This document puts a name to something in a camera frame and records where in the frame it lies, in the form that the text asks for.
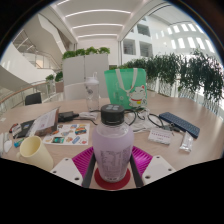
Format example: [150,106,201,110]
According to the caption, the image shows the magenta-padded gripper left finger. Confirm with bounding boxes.
[49,146,98,189]

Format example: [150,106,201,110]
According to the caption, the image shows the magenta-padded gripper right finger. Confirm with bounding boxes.
[128,145,177,188]

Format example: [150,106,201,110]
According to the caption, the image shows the lavender drink bottle black cap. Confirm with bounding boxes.
[91,103,135,184]

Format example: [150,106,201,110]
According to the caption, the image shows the white label card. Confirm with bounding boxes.
[147,127,175,146]

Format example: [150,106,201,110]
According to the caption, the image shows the colourful sticker sheet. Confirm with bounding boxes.
[42,122,91,146]

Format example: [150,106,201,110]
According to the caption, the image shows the cream yellow cup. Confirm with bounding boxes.
[16,135,55,172]

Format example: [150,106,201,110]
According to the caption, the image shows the flat round red coaster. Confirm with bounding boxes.
[93,166,132,191]

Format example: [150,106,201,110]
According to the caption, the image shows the dark blue keyboard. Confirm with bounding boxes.
[158,111,201,140]

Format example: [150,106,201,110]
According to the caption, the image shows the black power adapter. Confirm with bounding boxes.
[57,111,80,123]

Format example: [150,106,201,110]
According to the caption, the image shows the printed paper booklet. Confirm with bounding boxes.
[27,106,61,137]

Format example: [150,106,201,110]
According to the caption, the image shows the small teal tube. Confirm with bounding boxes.
[13,137,25,149]

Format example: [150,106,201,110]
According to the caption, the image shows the white computer mouse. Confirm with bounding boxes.
[2,132,14,154]

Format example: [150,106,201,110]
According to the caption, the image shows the small orange black case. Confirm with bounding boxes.
[8,122,20,134]

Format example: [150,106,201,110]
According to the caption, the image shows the white chair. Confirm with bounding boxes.
[62,82,88,102]

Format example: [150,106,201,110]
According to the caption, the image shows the black chair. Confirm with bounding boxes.
[24,91,44,106]

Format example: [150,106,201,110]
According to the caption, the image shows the clear shaker bottle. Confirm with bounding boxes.
[84,72,101,112]

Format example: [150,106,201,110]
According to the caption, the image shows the green tote bag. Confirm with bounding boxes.
[103,67,149,111]

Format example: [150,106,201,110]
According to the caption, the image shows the planter box with plant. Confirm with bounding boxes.
[45,70,65,94]

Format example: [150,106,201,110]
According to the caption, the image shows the glass railing wooden handrail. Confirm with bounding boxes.
[0,79,64,112]

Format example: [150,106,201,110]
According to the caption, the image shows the white cabinet with plants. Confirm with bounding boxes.
[61,46,111,99]

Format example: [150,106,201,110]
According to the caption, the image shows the green hedge plants row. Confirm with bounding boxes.
[114,49,224,105]

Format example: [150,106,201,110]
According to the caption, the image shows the ceiling light strips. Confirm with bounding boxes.
[55,0,133,40]

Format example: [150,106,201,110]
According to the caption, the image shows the black cable tangle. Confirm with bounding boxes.
[123,108,172,132]

